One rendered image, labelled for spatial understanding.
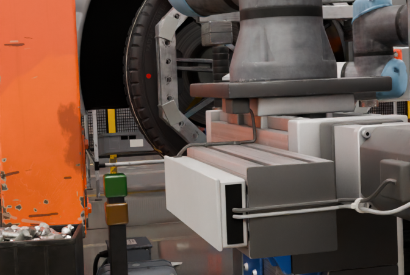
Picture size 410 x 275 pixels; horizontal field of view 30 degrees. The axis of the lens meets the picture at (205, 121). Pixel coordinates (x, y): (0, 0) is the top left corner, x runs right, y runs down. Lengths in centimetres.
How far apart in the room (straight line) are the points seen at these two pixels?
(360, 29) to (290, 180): 77
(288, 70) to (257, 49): 5
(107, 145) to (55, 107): 404
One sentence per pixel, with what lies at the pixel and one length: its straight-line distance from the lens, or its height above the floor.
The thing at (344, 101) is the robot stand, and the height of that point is 79.
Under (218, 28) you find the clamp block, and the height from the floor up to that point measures 93.
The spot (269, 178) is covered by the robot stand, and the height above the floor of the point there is 73.
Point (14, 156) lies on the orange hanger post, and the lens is 152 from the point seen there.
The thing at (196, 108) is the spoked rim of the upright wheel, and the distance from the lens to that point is 196.
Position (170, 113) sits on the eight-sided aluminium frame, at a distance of 184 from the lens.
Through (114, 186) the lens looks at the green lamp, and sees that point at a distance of 138.
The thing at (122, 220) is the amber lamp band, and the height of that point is 58.
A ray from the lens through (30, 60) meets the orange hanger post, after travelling 152.
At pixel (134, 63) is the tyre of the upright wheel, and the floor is 87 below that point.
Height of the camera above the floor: 82
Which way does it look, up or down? 3 degrees down
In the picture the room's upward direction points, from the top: 2 degrees counter-clockwise
